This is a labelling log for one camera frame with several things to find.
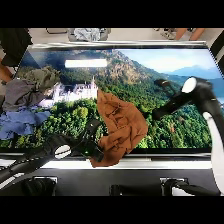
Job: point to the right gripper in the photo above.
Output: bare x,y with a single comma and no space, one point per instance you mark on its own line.
163,110

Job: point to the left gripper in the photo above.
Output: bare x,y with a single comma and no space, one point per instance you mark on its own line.
91,150

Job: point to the brown shirt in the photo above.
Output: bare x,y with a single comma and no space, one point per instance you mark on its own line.
123,126

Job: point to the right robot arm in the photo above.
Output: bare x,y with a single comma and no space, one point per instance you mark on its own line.
206,100

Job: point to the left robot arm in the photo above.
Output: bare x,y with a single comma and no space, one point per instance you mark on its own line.
40,159

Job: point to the blue garment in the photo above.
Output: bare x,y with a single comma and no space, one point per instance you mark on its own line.
20,121

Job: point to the person's legs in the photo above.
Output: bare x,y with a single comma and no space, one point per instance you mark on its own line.
190,33

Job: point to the olive green garment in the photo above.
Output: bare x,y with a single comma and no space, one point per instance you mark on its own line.
41,78

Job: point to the pale grey garment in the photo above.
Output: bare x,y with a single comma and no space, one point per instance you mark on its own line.
87,34

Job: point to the person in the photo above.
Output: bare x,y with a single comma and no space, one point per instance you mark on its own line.
13,43

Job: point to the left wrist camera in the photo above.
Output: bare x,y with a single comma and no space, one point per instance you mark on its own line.
93,128

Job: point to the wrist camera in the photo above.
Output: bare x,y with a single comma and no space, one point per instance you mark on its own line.
93,128
163,84

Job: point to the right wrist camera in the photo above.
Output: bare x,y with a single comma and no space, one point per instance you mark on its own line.
163,84

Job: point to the silver frame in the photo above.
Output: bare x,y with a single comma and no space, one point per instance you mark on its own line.
150,164

